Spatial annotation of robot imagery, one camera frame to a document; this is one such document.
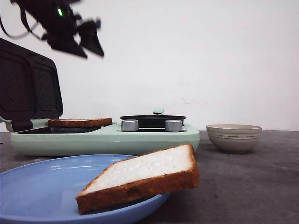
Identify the right silver control knob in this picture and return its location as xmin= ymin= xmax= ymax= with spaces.
xmin=165 ymin=120 xmax=183 ymax=132

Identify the beige ceramic bowl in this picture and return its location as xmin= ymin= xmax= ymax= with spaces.
xmin=206 ymin=124 xmax=262 ymax=154

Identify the mint green breakfast maker base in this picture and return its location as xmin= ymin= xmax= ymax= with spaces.
xmin=11 ymin=123 xmax=200 ymax=156

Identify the breakfast maker hinged lid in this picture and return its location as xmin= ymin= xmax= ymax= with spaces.
xmin=0 ymin=39 xmax=63 ymax=132

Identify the silver control knob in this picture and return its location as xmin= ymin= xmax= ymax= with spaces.
xmin=165 ymin=120 xmax=183 ymax=132
xmin=121 ymin=119 xmax=139 ymax=132

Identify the white bread slice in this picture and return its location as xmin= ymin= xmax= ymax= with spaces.
xmin=48 ymin=118 xmax=112 ymax=127
xmin=76 ymin=143 xmax=199 ymax=215

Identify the black round frying pan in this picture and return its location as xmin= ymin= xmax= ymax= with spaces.
xmin=120 ymin=115 xmax=186 ymax=128

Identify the blue plate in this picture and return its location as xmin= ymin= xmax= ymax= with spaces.
xmin=0 ymin=154 xmax=169 ymax=224

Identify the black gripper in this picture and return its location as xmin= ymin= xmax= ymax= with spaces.
xmin=10 ymin=0 xmax=105 ymax=58

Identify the mint green pan handle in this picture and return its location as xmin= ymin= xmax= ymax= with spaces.
xmin=153 ymin=107 xmax=164 ymax=115

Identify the left silver control knob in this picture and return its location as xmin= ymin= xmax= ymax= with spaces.
xmin=121 ymin=119 xmax=139 ymax=132

